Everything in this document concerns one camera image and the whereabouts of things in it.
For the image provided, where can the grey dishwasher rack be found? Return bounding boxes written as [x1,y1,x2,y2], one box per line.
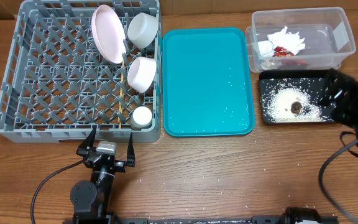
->
[0,0,162,142]

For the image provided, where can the white napkin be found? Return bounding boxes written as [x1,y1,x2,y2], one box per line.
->
[258,26,306,57]

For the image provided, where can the pile of rice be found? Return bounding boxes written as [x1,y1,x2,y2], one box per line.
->
[262,77,335,123]

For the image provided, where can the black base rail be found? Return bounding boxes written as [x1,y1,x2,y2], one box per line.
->
[63,207,339,224]

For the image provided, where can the grey-white bowl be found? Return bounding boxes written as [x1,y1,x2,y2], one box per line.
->
[127,12,158,49]

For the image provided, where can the pink round plate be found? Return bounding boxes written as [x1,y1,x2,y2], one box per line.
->
[91,4,126,64]

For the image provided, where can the clear plastic bin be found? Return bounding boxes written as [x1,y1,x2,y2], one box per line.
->
[246,7,356,73]

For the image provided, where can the red snack wrapper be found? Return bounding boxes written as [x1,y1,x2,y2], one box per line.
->
[273,46,307,66]

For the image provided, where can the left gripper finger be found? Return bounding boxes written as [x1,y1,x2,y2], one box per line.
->
[126,133,135,167]
[76,128,96,156]

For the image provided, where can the brown food scrap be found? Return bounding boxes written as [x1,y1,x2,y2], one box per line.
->
[290,101,303,114]

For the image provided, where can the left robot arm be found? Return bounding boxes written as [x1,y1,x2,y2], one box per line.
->
[70,129,135,224]

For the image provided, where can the teal plastic tray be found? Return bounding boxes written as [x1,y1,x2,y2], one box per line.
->
[162,27,255,138]

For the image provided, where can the pink bowl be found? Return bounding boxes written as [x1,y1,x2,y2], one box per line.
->
[127,57,157,93]

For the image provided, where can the white paper cup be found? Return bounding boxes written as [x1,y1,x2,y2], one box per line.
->
[130,106,153,130]

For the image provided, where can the black food waste tray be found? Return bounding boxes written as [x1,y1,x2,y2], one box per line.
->
[259,68,338,126]

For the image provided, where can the wooden chopstick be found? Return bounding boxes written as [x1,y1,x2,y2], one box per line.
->
[118,87,124,129]
[118,61,126,129]

